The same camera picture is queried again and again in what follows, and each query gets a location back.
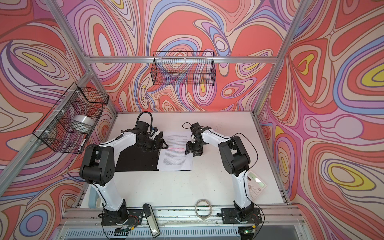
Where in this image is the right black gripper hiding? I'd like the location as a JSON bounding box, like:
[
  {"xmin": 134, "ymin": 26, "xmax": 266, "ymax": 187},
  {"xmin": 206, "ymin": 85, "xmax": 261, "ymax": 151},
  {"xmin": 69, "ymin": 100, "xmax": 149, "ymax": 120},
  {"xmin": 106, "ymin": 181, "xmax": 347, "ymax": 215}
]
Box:
[{"xmin": 184, "ymin": 139, "xmax": 206, "ymax": 156}]

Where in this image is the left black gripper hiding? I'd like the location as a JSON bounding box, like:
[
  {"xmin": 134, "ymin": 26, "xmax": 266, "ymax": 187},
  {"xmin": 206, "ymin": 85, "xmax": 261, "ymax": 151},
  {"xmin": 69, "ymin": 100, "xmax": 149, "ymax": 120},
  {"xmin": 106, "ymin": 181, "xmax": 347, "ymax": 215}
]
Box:
[{"xmin": 138, "ymin": 137, "xmax": 169, "ymax": 152}]

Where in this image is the white black lever arch folder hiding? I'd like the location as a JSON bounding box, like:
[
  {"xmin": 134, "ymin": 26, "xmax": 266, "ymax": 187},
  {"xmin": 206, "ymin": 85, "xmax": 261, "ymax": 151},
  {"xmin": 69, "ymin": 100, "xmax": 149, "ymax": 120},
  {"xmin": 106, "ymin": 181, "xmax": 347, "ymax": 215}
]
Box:
[{"xmin": 115, "ymin": 146, "xmax": 161, "ymax": 172}]

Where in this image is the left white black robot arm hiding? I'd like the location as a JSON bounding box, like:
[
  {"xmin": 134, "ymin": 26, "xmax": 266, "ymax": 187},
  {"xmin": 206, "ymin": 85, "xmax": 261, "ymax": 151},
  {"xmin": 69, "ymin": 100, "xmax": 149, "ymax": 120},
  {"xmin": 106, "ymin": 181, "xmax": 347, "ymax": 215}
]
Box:
[{"xmin": 80, "ymin": 130, "xmax": 169, "ymax": 212}]

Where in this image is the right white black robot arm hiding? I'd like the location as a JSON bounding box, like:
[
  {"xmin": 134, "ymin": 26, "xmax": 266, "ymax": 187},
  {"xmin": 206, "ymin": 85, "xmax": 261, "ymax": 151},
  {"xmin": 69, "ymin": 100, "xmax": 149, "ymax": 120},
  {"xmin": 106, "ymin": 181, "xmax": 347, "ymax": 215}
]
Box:
[{"xmin": 185, "ymin": 123, "xmax": 255, "ymax": 215}]

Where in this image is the silver tape roll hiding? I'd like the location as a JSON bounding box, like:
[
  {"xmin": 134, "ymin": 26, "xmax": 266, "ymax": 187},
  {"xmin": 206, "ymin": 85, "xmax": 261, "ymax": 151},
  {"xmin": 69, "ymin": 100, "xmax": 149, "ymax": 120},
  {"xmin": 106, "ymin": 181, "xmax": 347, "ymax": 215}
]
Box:
[{"xmin": 72, "ymin": 115, "xmax": 95, "ymax": 127}]

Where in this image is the white pink calculator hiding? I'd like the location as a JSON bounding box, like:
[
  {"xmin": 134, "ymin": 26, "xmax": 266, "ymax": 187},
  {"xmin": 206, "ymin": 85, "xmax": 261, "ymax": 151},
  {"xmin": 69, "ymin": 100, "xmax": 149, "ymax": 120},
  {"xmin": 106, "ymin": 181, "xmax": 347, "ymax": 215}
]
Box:
[{"xmin": 247, "ymin": 171, "xmax": 267, "ymax": 202}]

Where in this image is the black handheld scanner device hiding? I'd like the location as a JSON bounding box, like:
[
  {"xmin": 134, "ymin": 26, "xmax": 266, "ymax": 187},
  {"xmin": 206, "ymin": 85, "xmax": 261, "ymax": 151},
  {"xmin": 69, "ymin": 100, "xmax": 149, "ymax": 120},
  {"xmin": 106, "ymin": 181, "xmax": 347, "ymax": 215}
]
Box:
[{"xmin": 143, "ymin": 203, "xmax": 161, "ymax": 238}]

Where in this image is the light blue stapler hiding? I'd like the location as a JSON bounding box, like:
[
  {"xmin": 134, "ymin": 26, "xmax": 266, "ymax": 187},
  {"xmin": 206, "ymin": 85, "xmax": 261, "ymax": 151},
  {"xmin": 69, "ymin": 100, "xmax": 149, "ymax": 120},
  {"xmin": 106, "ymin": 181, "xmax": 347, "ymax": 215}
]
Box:
[{"xmin": 88, "ymin": 185, "xmax": 99, "ymax": 209}]

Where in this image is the coiled white cable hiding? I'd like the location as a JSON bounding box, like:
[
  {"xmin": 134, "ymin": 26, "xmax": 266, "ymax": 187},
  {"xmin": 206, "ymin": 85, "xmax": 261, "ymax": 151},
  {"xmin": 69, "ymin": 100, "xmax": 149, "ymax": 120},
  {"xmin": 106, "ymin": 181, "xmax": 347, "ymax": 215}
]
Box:
[{"xmin": 194, "ymin": 198, "xmax": 213, "ymax": 221}]

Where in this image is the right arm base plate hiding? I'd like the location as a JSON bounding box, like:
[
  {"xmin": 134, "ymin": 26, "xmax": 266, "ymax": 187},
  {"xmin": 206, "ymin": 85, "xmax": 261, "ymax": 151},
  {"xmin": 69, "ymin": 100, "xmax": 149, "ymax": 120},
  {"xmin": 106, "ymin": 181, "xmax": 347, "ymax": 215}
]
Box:
[{"xmin": 217, "ymin": 208, "xmax": 263, "ymax": 226}]

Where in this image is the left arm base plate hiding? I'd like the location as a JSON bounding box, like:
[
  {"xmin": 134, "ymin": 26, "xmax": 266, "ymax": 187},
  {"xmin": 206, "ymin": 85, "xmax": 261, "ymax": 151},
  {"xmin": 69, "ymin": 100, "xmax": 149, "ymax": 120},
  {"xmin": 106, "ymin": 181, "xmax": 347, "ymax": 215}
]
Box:
[{"xmin": 98, "ymin": 209, "xmax": 144, "ymax": 227}]

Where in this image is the black wire basket left wall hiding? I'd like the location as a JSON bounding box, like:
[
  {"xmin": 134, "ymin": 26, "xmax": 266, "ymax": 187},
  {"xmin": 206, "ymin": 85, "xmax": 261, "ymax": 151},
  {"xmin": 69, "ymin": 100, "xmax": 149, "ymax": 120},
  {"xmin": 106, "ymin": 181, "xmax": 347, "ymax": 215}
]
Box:
[{"xmin": 33, "ymin": 83, "xmax": 109, "ymax": 154}]

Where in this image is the black wire basket wall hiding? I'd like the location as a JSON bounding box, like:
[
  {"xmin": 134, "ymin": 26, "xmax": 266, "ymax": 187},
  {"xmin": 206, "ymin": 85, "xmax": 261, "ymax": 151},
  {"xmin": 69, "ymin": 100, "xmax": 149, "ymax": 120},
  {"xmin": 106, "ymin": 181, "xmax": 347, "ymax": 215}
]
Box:
[
  {"xmin": 151, "ymin": 51, "xmax": 216, "ymax": 86},
  {"xmin": 33, "ymin": 83, "xmax": 109, "ymax": 154}
]

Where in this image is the black wire basket back wall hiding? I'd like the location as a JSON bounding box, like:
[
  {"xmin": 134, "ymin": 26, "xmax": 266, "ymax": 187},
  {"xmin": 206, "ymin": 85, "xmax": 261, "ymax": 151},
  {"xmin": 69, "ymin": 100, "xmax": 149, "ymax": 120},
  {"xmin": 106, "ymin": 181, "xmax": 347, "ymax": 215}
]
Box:
[{"xmin": 151, "ymin": 51, "xmax": 216, "ymax": 86}]

